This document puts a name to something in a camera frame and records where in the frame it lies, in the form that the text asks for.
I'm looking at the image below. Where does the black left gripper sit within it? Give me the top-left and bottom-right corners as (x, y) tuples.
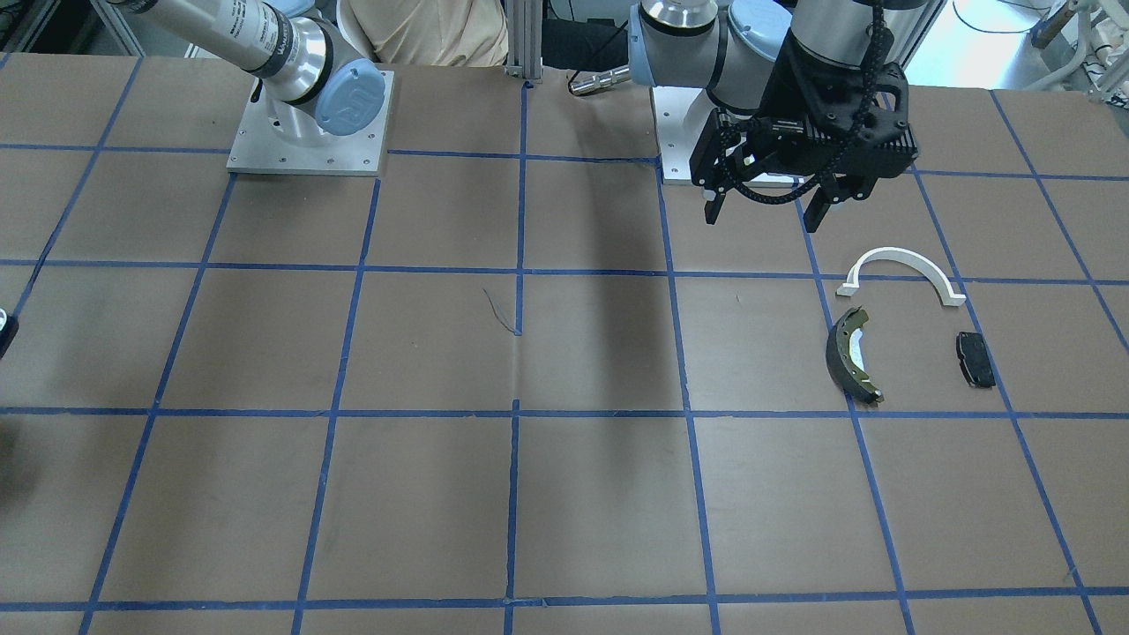
(691, 54), (918, 233)

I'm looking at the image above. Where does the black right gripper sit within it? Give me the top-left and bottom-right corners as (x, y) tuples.
(0, 308), (19, 358)

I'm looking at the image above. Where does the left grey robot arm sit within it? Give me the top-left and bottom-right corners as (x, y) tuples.
(625, 1), (942, 233)

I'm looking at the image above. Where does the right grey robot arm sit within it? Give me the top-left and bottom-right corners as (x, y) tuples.
(119, 1), (393, 176)

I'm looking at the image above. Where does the olive brake shoe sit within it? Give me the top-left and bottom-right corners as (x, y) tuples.
(824, 306), (886, 405)

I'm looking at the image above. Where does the black brake pad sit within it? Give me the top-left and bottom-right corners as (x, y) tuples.
(955, 331), (997, 389)

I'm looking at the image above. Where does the person in beige shirt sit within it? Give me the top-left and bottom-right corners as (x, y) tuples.
(338, 1), (510, 68)

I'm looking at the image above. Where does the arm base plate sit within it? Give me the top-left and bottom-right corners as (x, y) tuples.
(653, 86), (716, 186)
(227, 70), (395, 177)

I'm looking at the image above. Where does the white curved plastic bracket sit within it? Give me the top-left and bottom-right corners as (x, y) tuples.
(835, 246), (968, 307)

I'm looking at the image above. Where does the aluminium frame post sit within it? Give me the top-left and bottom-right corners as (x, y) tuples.
(504, 0), (544, 84)

